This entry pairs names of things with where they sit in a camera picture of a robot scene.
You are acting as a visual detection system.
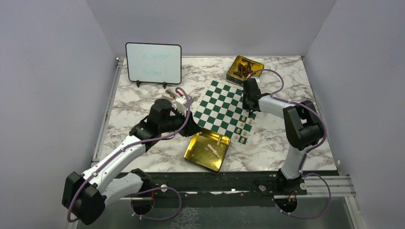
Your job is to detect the gold tin dark pieces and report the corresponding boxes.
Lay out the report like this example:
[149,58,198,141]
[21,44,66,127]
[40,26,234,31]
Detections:
[225,55,265,85]

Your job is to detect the gold tin white pieces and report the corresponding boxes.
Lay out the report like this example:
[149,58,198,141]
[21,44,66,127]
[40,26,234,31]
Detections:
[184,129,231,174]

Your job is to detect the green white chess board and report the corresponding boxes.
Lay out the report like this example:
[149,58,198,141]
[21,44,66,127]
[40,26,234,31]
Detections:
[193,81,257,148]

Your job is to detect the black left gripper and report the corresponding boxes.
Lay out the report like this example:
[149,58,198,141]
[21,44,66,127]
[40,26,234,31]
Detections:
[160,107,203,137]

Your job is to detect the small whiteboard on stand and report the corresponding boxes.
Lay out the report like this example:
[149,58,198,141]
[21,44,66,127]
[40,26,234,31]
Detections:
[125,42,182,87]

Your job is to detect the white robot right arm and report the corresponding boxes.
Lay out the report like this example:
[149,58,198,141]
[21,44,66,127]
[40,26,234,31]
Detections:
[242,79,326,194]

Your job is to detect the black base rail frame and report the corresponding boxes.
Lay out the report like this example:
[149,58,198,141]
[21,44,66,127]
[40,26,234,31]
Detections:
[77,170,352,209]

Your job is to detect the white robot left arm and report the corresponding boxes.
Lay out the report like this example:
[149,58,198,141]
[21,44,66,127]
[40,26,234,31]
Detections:
[62,95,202,225]

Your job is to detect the pile of dark chess pieces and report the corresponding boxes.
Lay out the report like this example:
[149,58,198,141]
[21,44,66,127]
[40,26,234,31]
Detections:
[233,62,253,78]

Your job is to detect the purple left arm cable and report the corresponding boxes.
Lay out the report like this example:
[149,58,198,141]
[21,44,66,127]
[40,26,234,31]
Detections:
[66,87,192,223]

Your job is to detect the small tan clip object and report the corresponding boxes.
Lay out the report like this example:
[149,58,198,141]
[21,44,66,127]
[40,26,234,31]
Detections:
[165,90,176,99]

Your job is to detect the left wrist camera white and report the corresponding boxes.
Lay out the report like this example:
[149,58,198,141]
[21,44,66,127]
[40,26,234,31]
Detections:
[175,95,194,116]

